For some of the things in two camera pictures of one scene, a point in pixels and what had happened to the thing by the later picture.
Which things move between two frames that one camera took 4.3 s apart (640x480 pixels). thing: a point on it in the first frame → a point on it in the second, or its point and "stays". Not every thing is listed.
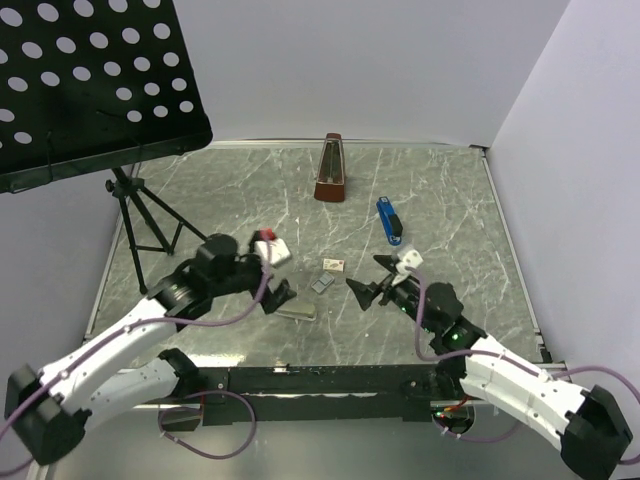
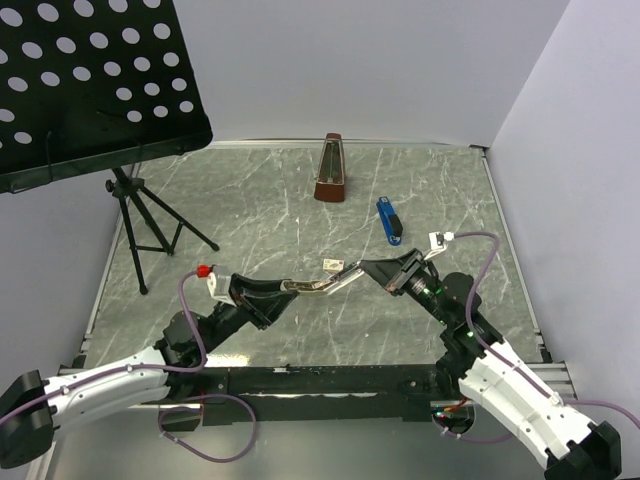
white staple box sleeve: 333,265 stays
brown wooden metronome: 330,180 stays
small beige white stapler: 303,311 → 321,286
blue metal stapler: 391,220 stays
